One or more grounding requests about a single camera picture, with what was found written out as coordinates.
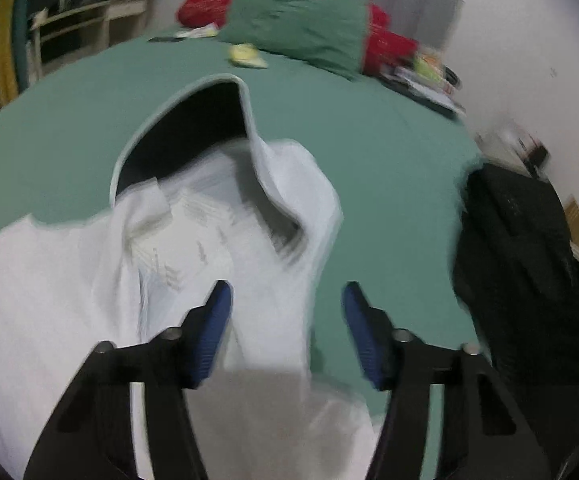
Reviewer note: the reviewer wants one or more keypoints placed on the teal curtain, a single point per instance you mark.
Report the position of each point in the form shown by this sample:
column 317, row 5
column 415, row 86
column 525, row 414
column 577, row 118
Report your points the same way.
column 19, row 33

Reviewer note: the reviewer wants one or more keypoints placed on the yellow curtain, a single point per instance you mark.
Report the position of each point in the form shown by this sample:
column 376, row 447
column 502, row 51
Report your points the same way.
column 8, row 81

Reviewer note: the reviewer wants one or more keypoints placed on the black phone on bed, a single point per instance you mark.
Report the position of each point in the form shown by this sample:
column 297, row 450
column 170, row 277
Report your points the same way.
column 165, row 39

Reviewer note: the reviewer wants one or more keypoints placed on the black clothes pile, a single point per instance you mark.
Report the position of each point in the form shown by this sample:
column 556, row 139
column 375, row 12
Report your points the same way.
column 515, row 271

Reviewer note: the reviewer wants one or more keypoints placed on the green bed sheet mattress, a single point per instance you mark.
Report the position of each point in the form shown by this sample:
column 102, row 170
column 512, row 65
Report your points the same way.
column 395, row 166

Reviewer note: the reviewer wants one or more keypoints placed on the white paper on bed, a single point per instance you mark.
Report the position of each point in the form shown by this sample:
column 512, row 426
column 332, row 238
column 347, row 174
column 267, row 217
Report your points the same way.
column 207, row 31

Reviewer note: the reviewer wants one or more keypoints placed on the white hooded jacket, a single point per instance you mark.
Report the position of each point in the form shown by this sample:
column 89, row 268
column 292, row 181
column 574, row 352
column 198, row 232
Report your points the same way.
column 196, row 197

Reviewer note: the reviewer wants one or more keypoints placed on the white bedside table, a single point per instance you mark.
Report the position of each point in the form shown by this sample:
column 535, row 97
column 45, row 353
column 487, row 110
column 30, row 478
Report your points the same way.
column 516, row 149

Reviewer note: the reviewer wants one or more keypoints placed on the green pillow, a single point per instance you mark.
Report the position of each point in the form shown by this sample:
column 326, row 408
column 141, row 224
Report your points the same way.
column 328, row 34

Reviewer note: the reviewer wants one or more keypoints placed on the stack of books and snacks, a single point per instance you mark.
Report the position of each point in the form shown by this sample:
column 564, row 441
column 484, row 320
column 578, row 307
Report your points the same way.
column 424, row 79

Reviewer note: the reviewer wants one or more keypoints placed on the yellow green small cloth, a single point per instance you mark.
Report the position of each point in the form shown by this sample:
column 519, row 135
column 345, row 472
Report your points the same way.
column 246, row 55

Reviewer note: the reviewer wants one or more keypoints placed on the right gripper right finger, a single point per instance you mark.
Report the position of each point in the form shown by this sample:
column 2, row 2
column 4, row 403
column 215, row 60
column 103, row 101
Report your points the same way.
column 483, row 433

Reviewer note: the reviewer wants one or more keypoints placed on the red pillow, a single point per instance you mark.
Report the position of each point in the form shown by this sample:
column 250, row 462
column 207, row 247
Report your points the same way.
column 381, row 46

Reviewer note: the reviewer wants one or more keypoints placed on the white wooden desk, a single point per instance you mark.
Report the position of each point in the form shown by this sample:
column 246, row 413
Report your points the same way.
column 99, row 25

